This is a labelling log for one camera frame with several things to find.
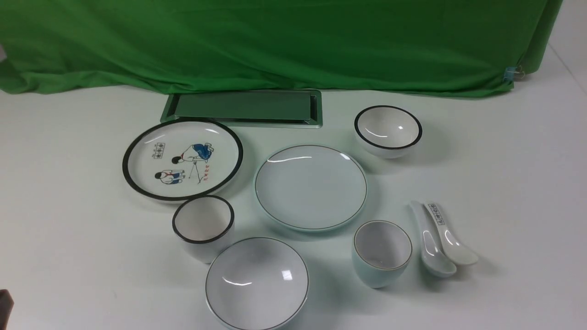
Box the pale blue bowl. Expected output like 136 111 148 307
205 237 310 330

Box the black rimmed illustrated plate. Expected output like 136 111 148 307
122 118 244 203

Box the pale blue cup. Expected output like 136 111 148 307
351 220 413 289

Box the pale blue ceramic spoon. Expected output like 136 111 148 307
409 201 457 278

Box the black rimmed white cup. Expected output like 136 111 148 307
172 196 235 264

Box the white printed ceramic spoon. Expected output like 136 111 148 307
424 201 479 266

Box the dark object at left edge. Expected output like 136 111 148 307
0 290 14 330

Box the pale blue plain plate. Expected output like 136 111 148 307
253 144 368 233

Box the blue binder clip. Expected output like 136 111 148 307
502 65 526 82

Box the black rimmed white bowl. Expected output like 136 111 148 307
354 106 423 159

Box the green backdrop cloth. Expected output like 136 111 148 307
0 0 562 98

